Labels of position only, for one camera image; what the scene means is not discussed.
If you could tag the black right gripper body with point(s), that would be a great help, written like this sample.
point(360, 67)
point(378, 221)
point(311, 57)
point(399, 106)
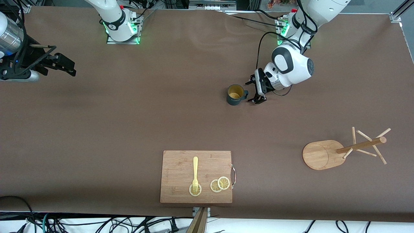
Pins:
point(28, 60)

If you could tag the dark teal mug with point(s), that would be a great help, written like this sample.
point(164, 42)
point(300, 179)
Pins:
point(234, 98)

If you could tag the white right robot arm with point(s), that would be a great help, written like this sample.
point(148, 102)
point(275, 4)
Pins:
point(111, 16)

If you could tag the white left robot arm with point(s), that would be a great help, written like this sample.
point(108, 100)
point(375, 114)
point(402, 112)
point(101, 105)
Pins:
point(297, 66)

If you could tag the wooden mug rack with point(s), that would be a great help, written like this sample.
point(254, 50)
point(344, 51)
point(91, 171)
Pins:
point(320, 155)

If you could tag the lemon slice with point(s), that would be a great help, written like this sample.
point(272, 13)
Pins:
point(198, 193)
point(223, 183)
point(214, 186)

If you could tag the yellow plastic fork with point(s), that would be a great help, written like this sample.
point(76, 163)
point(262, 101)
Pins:
point(195, 168)

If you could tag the wooden cutting board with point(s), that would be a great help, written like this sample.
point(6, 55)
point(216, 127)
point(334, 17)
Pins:
point(178, 174)

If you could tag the brown wooden beam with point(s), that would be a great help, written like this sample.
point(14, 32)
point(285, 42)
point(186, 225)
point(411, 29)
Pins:
point(198, 223)

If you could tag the black power plug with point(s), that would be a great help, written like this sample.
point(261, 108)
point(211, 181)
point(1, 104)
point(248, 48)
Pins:
point(174, 226)

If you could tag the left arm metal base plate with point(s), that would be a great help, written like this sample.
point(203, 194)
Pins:
point(280, 43)

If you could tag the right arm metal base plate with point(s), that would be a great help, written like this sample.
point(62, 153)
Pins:
point(111, 41)

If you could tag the small metal bracket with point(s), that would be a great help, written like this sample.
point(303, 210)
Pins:
point(208, 212)

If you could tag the aluminium frame profile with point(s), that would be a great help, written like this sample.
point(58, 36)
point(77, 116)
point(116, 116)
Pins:
point(396, 16)

